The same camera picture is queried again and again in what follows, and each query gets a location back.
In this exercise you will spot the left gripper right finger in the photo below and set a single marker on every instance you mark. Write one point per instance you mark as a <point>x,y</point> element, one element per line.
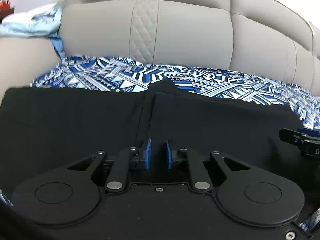
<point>244,192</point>

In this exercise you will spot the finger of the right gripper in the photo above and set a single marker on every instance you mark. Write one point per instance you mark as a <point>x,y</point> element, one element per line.
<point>303,139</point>

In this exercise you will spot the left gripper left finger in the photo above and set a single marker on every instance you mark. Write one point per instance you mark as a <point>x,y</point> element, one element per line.
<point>71,193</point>

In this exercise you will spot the black pants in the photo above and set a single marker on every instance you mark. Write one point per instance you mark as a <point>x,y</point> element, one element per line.
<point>44,128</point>

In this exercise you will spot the blue white patterned cloth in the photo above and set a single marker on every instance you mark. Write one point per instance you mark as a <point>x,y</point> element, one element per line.
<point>159,203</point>

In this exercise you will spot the beige leather sofa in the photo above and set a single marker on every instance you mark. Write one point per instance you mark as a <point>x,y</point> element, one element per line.
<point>259,37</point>

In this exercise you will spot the light blue clothes pile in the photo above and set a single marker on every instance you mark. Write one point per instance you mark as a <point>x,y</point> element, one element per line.
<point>43,21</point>

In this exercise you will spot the brown wooden cabinet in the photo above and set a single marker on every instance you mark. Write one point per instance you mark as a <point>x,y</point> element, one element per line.
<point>6,9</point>

